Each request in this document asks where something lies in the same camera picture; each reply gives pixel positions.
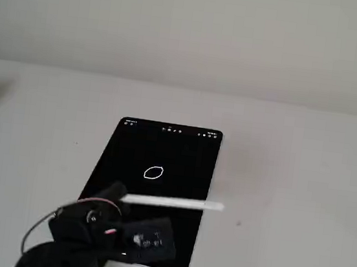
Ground white stylus pencil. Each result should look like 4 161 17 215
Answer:
118 189 226 216

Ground black screen tablet silver edge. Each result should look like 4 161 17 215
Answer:
70 112 224 267

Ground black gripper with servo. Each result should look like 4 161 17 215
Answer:
45 174 135 255

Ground red white servo cable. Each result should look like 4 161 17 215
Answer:
75 194 125 218

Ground black wrist camera board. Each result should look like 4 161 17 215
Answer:
116 212 181 267

